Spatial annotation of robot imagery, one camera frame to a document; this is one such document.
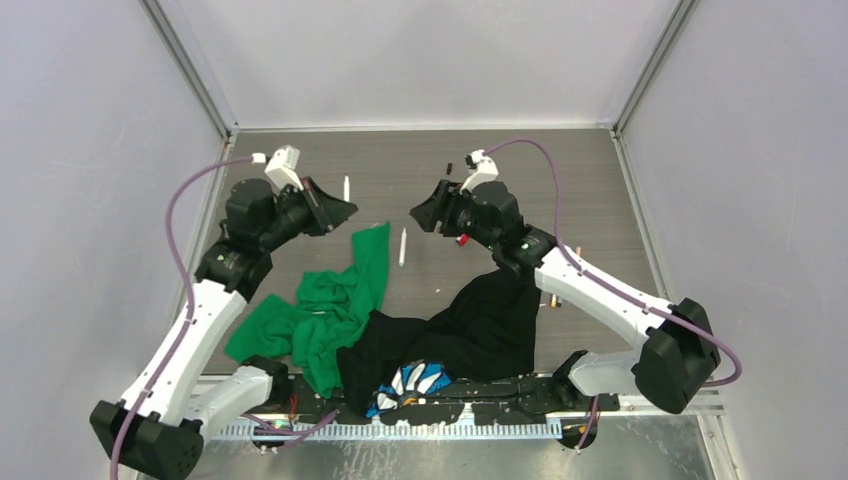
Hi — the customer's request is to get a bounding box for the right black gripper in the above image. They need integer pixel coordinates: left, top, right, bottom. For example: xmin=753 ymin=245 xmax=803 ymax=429
xmin=412 ymin=179 xmax=500 ymax=251

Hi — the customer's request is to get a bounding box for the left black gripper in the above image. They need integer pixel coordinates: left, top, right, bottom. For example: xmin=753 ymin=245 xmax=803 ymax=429
xmin=259 ymin=177 xmax=356 ymax=252

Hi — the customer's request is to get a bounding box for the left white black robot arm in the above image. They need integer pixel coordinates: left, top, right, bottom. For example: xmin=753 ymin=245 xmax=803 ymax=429
xmin=90 ymin=177 xmax=358 ymax=479

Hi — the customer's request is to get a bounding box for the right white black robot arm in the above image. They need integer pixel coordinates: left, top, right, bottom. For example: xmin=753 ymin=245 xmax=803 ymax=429
xmin=410 ymin=180 xmax=721 ymax=414

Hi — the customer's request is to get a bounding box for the green cloth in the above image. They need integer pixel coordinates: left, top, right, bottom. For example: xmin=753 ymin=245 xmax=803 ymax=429
xmin=224 ymin=222 xmax=391 ymax=398

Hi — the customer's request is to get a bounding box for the black cloth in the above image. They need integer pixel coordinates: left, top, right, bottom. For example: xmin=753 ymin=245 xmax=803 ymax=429
xmin=336 ymin=270 xmax=541 ymax=417

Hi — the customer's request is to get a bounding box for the blue white patterned cloth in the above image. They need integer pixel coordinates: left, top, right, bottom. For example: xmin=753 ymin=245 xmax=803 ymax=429
xmin=365 ymin=360 xmax=453 ymax=418

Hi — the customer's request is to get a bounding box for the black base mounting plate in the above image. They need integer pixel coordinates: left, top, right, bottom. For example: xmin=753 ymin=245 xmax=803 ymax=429
xmin=248 ymin=374 xmax=590 ymax=428

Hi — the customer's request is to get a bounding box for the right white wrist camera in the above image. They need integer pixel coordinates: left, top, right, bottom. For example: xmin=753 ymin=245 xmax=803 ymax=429
xmin=460 ymin=149 xmax=499 ymax=192

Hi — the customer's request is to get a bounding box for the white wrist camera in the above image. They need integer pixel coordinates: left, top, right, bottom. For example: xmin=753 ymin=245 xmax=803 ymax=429
xmin=264 ymin=145 xmax=304 ymax=192
xmin=460 ymin=149 xmax=499 ymax=192

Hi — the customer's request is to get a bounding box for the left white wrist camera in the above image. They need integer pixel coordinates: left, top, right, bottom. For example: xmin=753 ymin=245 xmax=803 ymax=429
xmin=264 ymin=145 xmax=304 ymax=192

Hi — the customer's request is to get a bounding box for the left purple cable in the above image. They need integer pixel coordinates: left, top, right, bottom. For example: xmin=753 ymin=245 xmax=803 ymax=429
xmin=108 ymin=153 xmax=339 ymax=480

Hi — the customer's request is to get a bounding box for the aluminium front rail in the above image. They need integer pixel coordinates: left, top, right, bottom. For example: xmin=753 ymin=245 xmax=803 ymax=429
xmin=124 ymin=370 xmax=725 ymax=444

